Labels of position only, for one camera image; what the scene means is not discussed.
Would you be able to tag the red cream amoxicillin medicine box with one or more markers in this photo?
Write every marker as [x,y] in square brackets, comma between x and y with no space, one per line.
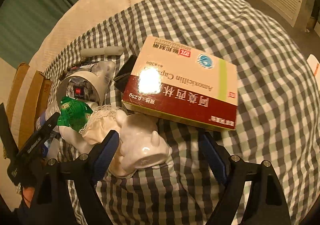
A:
[182,84]

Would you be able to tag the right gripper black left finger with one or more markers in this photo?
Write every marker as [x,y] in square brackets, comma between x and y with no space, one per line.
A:
[51,203]

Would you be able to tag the clear plastic bottle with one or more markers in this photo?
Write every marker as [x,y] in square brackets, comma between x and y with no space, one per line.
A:
[51,109]

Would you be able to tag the green foil packet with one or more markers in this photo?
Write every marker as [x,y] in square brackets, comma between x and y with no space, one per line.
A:
[74,113]

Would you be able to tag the grey cylindrical stick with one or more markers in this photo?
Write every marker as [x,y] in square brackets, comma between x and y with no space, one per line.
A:
[106,51]

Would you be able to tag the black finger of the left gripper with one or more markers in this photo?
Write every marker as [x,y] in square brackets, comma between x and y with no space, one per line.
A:
[25,163]

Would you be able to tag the green curtain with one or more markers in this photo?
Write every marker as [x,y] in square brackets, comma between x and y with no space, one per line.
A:
[25,24]

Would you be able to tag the white lace cloth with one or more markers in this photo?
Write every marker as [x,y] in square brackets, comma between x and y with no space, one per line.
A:
[101,121]

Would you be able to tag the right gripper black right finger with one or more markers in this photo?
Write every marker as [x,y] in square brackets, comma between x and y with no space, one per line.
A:
[266,202]

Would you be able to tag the brown cardboard box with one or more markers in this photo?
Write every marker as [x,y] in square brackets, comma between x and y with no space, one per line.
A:
[28,99]

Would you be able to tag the white ceramic pig figurine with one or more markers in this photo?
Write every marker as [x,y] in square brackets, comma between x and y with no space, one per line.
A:
[141,144]

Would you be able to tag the white tape roll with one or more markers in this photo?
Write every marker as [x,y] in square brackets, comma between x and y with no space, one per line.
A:
[83,85]

